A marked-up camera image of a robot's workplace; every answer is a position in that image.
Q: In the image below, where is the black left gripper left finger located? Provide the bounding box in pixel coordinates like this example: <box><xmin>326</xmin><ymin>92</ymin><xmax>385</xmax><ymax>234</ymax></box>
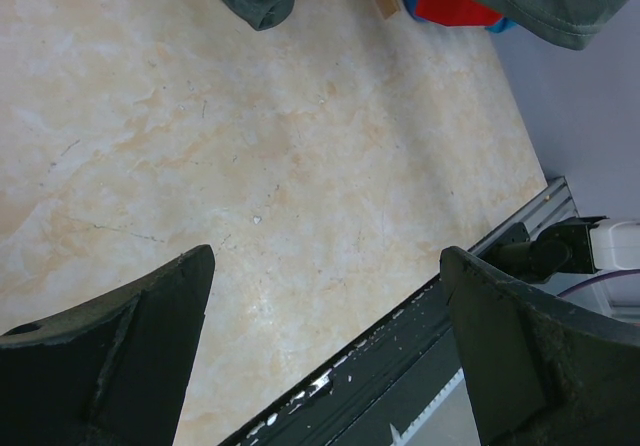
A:
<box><xmin>1</xmin><ymin>245</ymin><xmax>215</xmax><ymax>445</ymax></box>

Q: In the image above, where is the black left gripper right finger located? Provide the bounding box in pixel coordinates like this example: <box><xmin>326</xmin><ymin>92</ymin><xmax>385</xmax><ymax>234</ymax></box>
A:
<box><xmin>440</xmin><ymin>247</ymin><xmax>639</xmax><ymax>445</ymax></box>

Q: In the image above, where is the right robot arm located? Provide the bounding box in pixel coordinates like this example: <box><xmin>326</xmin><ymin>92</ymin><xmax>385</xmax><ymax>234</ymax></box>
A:
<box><xmin>440</xmin><ymin>217</ymin><xmax>639</xmax><ymax>445</ymax></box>

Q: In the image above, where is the red t shirt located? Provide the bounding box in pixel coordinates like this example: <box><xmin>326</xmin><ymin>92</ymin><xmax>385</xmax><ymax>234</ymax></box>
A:
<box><xmin>415</xmin><ymin>0</ymin><xmax>503</xmax><ymax>27</ymax></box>

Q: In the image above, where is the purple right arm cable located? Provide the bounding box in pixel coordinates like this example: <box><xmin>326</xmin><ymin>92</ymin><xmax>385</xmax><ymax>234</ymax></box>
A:
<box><xmin>556</xmin><ymin>269</ymin><xmax>640</xmax><ymax>299</ymax></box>

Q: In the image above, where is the aluminium rail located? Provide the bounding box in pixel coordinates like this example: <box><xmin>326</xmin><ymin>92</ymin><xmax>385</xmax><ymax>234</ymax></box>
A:
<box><xmin>469</xmin><ymin>176</ymin><xmax>579</xmax><ymax>256</ymax></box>

